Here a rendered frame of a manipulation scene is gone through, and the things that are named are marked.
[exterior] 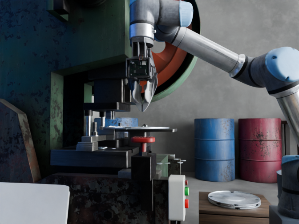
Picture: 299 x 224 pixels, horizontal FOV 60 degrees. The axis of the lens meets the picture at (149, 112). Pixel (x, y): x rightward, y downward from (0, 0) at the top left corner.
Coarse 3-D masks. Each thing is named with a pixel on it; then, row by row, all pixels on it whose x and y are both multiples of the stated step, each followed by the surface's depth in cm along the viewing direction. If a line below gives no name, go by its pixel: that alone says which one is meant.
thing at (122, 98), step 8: (96, 80) 110; (104, 80) 110; (112, 80) 109; (120, 80) 108; (96, 88) 110; (104, 88) 110; (112, 88) 109; (120, 88) 108; (128, 88) 110; (96, 96) 110; (104, 96) 109; (112, 96) 109; (120, 96) 108; (128, 96) 110; (128, 104) 120
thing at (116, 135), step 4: (100, 132) 109; (104, 132) 109; (108, 132) 108; (112, 132) 108; (116, 132) 111; (120, 132) 116; (124, 132) 122; (108, 136) 108; (112, 136) 108; (116, 136) 111; (120, 136) 116; (124, 136) 122
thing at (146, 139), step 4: (136, 136) 82; (140, 136) 81; (144, 136) 81; (152, 136) 81; (132, 140) 77; (136, 140) 77; (140, 140) 76; (144, 140) 76; (148, 140) 76; (152, 140) 77; (144, 144) 79; (144, 148) 79
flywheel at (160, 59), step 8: (168, 48) 150; (176, 48) 148; (160, 56) 151; (168, 56) 150; (176, 56) 145; (184, 56) 144; (160, 64) 150; (168, 64) 146; (176, 64) 145; (184, 64) 153; (160, 72) 147; (168, 72) 146; (176, 72) 147; (144, 80) 150; (160, 80) 146; (168, 80) 148; (160, 88) 155
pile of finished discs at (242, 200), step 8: (216, 192) 163; (224, 192) 163; (232, 192) 165; (240, 192) 162; (216, 200) 146; (224, 200) 146; (232, 200) 145; (240, 200) 145; (248, 200) 146; (256, 200) 146; (232, 208) 137; (240, 208) 136; (248, 208) 137
